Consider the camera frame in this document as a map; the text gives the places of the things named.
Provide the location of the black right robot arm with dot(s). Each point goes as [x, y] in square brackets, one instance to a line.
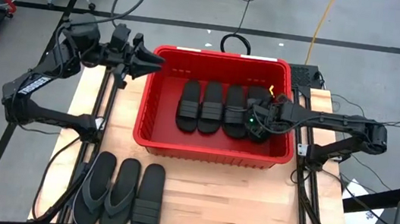
[336, 121]

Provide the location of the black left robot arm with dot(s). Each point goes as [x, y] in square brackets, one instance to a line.
[31, 85]

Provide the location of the black aluminium table frame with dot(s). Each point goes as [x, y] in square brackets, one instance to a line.
[311, 206]
[100, 92]

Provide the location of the black perforated box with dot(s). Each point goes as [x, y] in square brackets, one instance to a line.
[302, 75]

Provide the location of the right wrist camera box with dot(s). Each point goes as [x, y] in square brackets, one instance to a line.
[256, 124]

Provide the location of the white paper sheet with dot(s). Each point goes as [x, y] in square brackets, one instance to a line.
[362, 223]

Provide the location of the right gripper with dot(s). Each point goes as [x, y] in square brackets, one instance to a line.
[278, 114]

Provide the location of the dark grey flip-flop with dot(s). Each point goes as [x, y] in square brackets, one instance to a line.
[127, 172]

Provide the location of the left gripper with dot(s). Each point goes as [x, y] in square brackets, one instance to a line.
[123, 64]

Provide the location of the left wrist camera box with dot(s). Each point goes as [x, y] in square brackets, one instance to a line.
[121, 37]

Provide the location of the red plastic bin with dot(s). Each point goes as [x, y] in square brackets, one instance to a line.
[160, 122]

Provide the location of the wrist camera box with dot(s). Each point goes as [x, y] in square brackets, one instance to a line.
[256, 124]
[121, 37]

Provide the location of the black flip-flop with light rim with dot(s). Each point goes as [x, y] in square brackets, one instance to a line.
[101, 165]

